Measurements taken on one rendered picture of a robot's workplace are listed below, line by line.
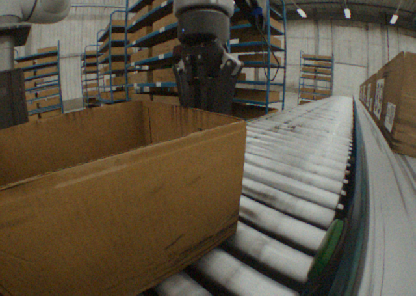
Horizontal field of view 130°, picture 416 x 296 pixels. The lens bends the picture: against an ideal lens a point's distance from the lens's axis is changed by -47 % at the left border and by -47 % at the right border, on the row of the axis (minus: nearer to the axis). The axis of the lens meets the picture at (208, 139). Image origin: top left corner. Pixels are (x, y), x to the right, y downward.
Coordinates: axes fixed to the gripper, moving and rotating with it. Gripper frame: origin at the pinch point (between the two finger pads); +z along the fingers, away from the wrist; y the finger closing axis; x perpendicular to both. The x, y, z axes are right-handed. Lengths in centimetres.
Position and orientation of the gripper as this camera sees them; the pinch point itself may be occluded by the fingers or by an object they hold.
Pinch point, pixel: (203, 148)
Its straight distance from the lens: 29.7
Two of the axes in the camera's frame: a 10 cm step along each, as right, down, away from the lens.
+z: 0.0, 9.4, 3.3
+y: -7.2, -2.3, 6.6
